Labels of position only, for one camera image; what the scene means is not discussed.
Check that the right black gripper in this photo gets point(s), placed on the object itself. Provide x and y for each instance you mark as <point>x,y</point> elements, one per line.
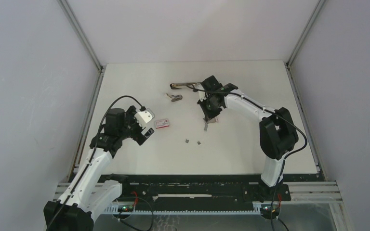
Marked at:
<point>208,115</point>

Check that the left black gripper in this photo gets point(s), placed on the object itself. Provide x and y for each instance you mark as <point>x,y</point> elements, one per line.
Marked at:
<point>138,137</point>

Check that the red white staple box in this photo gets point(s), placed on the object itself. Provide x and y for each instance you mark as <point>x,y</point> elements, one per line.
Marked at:
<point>162,123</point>

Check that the staple box tray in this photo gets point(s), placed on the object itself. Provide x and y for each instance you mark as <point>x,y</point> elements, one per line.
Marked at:
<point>210,121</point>

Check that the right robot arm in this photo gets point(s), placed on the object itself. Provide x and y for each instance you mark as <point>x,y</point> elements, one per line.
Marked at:
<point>277,132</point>

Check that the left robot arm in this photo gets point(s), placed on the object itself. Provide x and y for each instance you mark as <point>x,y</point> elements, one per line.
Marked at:
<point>78,207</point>

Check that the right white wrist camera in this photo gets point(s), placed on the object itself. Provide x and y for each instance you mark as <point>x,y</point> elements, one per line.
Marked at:
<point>202,95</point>

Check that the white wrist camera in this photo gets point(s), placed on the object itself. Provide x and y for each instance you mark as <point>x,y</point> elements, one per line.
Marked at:
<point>144,117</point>
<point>202,95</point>

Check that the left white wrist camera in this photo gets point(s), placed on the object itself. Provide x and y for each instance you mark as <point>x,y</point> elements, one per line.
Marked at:
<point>144,117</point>

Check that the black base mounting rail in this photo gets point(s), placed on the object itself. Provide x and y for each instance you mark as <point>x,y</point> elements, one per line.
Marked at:
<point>205,193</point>

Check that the left controller board with wires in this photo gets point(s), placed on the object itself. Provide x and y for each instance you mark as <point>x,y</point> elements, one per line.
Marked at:
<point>131,208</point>

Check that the controller board with wires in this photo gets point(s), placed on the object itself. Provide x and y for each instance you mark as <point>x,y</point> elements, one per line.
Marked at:
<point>131,208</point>
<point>272,211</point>

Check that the right controller board with wires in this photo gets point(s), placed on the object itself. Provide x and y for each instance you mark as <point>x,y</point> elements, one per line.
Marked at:
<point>272,211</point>

